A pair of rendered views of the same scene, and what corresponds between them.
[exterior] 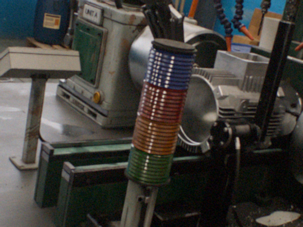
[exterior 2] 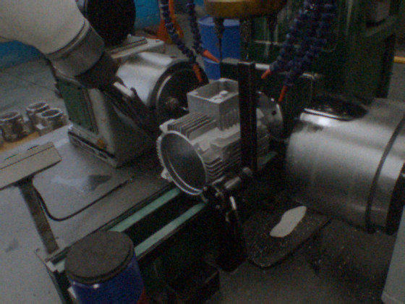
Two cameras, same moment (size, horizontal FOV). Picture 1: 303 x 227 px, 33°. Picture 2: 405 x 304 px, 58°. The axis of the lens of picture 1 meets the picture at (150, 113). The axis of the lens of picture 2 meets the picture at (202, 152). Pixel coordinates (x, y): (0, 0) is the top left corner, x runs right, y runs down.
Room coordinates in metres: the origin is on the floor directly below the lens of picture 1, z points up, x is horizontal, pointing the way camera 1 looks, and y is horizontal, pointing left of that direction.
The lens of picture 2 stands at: (0.42, -0.10, 1.44)
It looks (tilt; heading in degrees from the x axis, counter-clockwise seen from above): 31 degrees down; 357
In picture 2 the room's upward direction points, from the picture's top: 6 degrees counter-clockwise
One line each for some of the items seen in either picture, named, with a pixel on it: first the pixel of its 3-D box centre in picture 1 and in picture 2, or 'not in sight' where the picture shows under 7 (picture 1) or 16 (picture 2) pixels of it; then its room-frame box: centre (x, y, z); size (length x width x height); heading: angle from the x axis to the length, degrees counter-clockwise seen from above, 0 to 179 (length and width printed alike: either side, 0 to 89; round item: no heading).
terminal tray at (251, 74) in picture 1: (246, 72); (221, 103); (1.19, -0.20, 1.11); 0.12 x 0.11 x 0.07; 128
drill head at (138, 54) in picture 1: (169, 62); (151, 93); (1.50, -0.03, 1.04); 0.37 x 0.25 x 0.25; 39
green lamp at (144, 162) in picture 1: (150, 161); not in sight; (0.66, -0.01, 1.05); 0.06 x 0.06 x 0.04
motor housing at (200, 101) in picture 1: (225, 109); (212, 145); (1.17, -0.17, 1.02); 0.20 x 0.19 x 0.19; 128
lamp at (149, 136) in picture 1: (156, 131); not in sight; (0.66, -0.01, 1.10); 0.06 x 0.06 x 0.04
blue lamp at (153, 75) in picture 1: (169, 66); (106, 276); (0.66, -0.01, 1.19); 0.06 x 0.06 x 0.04
